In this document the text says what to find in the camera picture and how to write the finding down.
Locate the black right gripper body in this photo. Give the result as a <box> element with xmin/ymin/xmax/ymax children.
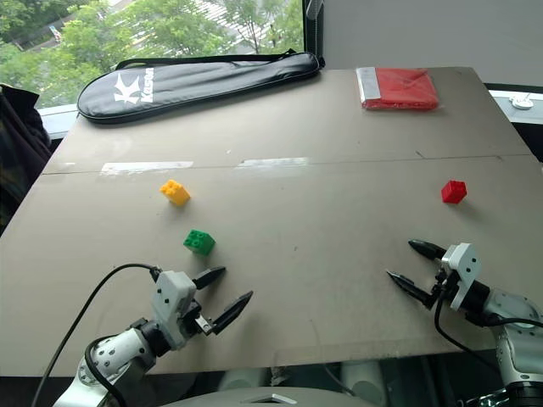
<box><xmin>430</xmin><ymin>257</ymin><xmax>461</xmax><ymax>303</ymax></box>

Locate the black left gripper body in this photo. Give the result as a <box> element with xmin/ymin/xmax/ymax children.
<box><xmin>176</xmin><ymin>298</ymin><xmax>215</xmax><ymax>338</ymax></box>

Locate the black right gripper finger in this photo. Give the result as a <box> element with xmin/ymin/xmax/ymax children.
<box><xmin>407</xmin><ymin>239</ymin><xmax>447</xmax><ymax>261</ymax></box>
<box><xmin>385</xmin><ymin>270</ymin><xmax>436</xmax><ymax>310</ymax></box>

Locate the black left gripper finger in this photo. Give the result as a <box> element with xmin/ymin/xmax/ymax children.
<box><xmin>210</xmin><ymin>290</ymin><xmax>255</xmax><ymax>336</ymax></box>
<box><xmin>192</xmin><ymin>265</ymin><xmax>227</xmax><ymax>292</ymax></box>

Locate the green toy brick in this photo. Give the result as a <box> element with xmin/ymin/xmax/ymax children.
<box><xmin>182</xmin><ymin>228</ymin><xmax>216</xmax><ymax>257</ymax></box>

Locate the red toy brick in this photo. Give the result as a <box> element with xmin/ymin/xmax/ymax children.
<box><xmin>440</xmin><ymin>180</ymin><xmax>468</xmax><ymax>205</ymax></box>

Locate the grey robot torso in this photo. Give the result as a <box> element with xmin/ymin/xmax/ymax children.
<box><xmin>167</xmin><ymin>384</ymin><xmax>361</xmax><ymax>407</ymax></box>

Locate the yellow toy brick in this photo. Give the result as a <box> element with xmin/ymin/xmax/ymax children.
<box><xmin>159</xmin><ymin>179</ymin><xmax>192</xmax><ymax>208</ymax></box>

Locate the red cloth in plastic bag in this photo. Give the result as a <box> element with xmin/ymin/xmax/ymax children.
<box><xmin>355</xmin><ymin>66</ymin><xmax>441</xmax><ymax>111</ymax></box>

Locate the black racket bag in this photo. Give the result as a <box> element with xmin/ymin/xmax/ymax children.
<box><xmin>76</xmin><ymin>48</ymin><xmax>327</xmax><ymax>125</ymax></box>

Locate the dark jacket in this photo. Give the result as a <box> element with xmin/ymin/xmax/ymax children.
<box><xmin>0</xmin><ymin>82</ymin><xmax>53</xmax><ymax>234</ymax></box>

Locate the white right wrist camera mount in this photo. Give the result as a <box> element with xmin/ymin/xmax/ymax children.
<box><xmin>440</xmin><ymin>243</ymin><xmax>484</xmax><ymax>311</ymax></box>

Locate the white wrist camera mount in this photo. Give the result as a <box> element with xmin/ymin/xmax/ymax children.
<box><xmin>440</xmin><ymin>243</ymin><xmax>484</xmax><ymax>311</ymax></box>
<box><xmin>150</xmin><ymin>270</ymin><xmax>198</xmax><ymax>350</ymax></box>

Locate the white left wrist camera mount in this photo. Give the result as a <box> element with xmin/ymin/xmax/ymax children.
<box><xmin>150</xmin><ymin>270</ymin><xmax>198</xmax><ymax>350</ymax></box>

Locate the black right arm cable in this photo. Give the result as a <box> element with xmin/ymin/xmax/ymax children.
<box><xmin>434</xmin><ymin>274</ymin><xmax>543</xmax><ymax>374</ymax></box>

